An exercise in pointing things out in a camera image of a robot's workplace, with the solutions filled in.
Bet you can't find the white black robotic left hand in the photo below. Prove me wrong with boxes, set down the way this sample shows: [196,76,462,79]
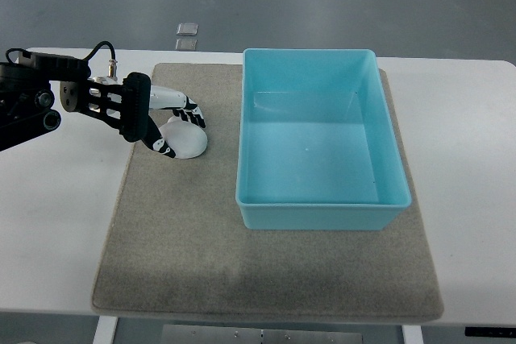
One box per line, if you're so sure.
[142,85,206,158]

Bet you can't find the white bunny toy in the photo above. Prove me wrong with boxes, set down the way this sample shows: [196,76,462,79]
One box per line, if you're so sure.
[159,118,208,160]

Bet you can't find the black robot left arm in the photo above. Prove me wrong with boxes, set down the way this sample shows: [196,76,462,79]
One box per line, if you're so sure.
[1,41,151,150]

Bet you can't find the blue plastic box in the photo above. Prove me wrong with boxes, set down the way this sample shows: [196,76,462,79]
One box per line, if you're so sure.
[235,48,412,230]

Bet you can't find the lower silver floor plate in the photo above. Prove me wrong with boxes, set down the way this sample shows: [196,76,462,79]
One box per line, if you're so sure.
[175,38,198,52]

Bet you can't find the grey felt mat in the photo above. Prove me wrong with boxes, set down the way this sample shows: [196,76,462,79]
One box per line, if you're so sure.
[91,63,444,323]

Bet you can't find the white left table leg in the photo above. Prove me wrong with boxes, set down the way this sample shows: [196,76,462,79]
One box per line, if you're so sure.
[92,316,119,344]

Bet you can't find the white table leg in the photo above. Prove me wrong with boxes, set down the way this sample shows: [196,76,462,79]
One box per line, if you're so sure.
[402,325,424,344]
[92,316,119,344]

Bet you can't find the white right table leg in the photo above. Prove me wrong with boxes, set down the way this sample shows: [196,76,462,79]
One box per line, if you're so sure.
[402,325,424,344]

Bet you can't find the black table control panel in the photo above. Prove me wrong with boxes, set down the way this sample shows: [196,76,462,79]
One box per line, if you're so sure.
[464,326,516,338]

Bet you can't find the metal table base plate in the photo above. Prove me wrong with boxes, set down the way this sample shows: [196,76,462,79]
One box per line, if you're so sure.
[160,325,364,344]

